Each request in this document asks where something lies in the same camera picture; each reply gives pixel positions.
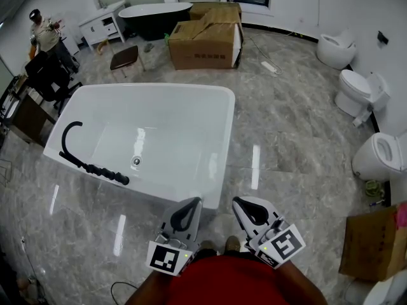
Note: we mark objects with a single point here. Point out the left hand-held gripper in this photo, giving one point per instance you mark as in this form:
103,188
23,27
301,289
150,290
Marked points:
165,257

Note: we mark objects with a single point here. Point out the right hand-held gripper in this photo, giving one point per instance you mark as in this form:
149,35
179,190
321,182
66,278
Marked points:
283,245

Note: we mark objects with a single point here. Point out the white bathtub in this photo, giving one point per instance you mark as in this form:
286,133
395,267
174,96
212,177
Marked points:
178,119

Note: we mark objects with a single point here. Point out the person's right forearm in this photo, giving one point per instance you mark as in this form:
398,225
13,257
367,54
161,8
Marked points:
302,284

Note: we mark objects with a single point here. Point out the person's left forearm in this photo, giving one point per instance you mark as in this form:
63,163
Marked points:
147,289

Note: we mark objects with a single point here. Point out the chrome bathtub drain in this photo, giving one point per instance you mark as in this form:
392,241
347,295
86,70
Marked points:
136,161

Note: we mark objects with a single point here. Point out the black bathtub faucet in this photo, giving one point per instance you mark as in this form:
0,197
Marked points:
90,169

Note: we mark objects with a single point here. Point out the black freestanding bathtub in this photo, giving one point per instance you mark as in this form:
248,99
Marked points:
152,19

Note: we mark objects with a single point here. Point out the person's right shoe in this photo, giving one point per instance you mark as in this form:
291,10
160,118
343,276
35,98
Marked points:
232,243

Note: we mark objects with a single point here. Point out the person's shoe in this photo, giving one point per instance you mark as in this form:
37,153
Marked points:
232,243
208,246

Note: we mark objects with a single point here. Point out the person's left shoe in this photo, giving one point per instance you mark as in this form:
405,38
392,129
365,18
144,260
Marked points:
208,246

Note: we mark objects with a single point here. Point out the person's red shirt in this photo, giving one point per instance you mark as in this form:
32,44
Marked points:
229,281

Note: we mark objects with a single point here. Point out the flat cardboard box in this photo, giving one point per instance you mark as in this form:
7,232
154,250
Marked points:
375,243

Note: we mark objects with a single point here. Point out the white toilet with open lid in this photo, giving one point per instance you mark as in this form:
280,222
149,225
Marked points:
372,160

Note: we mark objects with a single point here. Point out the white power strip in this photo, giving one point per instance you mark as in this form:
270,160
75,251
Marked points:
268,67

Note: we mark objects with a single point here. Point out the white ceramic fixture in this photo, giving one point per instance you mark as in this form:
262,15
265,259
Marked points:
388,291

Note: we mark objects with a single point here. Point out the white toilet with closed lid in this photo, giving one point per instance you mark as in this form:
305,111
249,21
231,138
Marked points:
354,91

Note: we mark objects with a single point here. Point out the brown wooden stool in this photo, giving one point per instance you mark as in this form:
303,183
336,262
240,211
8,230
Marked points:
124,57

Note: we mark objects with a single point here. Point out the large open cardboard box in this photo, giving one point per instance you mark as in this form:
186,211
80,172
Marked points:
203,44

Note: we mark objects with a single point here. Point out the brown wooden desk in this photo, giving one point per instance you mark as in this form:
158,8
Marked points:
28,119

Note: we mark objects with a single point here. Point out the round white toilet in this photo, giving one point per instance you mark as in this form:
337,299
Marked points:
335,49

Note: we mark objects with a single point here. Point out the black office chair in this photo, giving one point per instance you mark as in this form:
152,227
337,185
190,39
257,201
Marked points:
47,78

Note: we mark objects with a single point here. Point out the closed cardboard box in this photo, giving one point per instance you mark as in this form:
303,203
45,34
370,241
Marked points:
203,9

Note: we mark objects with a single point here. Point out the white vanity cabinet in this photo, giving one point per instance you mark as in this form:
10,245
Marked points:
101,24

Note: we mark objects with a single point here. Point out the black wall fitting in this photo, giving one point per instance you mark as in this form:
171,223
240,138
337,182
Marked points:
382,37

